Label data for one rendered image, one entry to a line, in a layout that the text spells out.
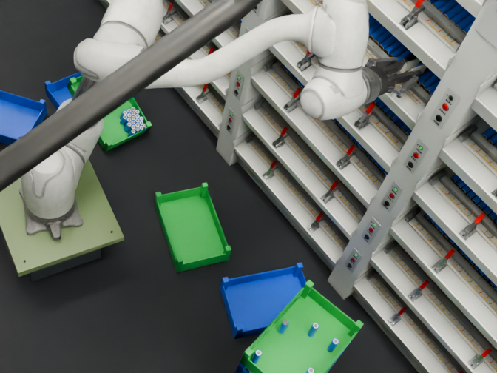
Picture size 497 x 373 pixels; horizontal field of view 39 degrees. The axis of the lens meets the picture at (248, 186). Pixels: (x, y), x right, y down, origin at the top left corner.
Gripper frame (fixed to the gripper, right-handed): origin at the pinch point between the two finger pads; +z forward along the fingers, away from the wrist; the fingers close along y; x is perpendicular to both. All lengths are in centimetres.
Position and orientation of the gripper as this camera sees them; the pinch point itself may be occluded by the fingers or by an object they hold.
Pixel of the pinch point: (413, 67)
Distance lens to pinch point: 191.8
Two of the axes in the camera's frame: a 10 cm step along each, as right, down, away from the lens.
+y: -6.1, -7.1, 3.6
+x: -3.4, 6.4, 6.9
